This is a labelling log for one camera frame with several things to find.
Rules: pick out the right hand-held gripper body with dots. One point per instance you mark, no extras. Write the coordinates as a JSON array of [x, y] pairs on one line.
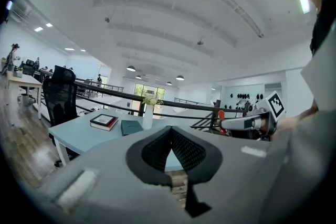
[[262, 123]]

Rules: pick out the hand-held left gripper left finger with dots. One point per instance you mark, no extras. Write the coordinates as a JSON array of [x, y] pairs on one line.
[[135, 161]]

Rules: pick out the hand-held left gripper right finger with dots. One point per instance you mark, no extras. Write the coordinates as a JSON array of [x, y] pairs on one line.
[[210, 162]]

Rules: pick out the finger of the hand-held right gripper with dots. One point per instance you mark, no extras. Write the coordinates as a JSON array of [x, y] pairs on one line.
[[221, 114]]

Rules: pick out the person's right forearm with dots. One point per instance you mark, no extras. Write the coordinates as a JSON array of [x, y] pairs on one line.
[[302, 116]]

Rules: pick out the dark teal book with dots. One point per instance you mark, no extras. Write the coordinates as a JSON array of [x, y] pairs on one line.
[[130, 127]]

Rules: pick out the red hardcover book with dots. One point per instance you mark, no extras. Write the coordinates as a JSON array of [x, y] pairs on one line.
[[109, 127]]

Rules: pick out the white vase with flowers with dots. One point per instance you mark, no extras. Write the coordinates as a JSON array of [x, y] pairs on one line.
[[148, 115]]

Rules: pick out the black framed book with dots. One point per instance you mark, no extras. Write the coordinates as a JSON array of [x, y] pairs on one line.
[[103, 119]]

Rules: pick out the black pendant lamp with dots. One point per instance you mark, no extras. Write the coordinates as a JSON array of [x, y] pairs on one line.
[[138, 77], [180, 78], [169, 83], [131, 68]]

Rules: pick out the light blue table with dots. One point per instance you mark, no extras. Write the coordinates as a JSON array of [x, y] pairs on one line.
[[78, 133]]

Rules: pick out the black metal railing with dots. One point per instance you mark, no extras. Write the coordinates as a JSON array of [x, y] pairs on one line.
[[118, 95]]

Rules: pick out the glass door with green view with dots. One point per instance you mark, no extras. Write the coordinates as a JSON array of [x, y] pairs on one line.
[[147, 91]]

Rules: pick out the person's gray shirt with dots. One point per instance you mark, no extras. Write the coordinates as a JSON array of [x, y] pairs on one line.
[[324, 81]]

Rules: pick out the black mesh office chair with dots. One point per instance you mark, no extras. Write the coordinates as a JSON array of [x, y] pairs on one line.
[[60, 102]]

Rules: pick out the gray waste bin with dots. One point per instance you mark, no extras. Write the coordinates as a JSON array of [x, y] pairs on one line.
[[27, 100]]

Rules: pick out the white desk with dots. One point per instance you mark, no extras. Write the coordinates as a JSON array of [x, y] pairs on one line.
[[23, 80]]

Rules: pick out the black padded office chair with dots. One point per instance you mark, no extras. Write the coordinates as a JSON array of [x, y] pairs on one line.
[[28, 68]]

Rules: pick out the small potted plant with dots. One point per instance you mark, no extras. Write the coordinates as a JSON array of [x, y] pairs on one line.
[[18, 72]]

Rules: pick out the wall rack of black headsets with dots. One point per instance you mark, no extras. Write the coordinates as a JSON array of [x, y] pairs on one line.
[[245, 98]]

